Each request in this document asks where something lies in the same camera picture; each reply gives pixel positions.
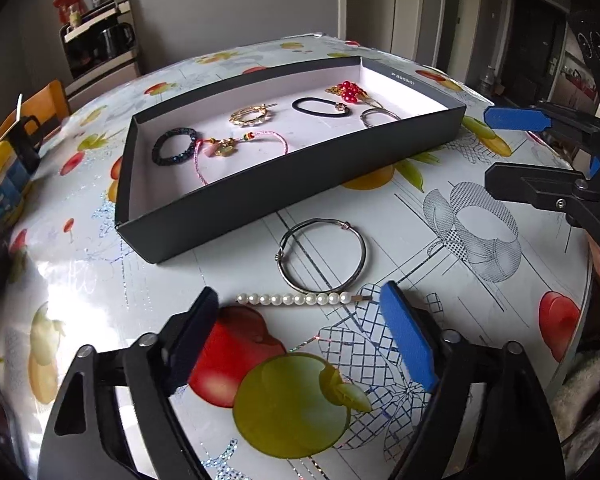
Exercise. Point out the wooden chair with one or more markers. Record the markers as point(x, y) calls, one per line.
point(50, 103)

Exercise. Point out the black shallow box tray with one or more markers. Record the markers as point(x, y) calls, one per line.
point(189, 176)

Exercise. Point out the yellow capped bottle front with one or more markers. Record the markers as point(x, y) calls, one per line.
point(15, 182)

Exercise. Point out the black mug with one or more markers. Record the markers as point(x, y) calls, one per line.
point(22, 143)

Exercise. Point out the red snack bag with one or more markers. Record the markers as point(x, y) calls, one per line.
point(70, 11)

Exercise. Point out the black coffee machine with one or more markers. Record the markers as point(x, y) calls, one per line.
point(104, 33)

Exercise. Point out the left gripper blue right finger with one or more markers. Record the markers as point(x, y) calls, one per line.
point(405, 325)

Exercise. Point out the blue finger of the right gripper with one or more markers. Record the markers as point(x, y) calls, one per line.
point(516, 118)
point(535, 185)

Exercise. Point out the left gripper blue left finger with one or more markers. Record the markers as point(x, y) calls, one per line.
point(186, 334)

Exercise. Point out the gold rhinestone hair clip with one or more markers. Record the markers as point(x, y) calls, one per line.
point(251, 116)

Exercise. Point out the pearl hair pin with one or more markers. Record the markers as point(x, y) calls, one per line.
point(309, 299)

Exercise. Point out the grey cabinet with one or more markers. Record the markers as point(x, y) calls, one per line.
point(102, 78)

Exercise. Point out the fruit print tablecloth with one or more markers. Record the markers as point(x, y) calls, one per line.
point(494, 272)

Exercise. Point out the large silver bangle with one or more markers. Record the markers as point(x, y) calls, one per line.
point(320, 255)

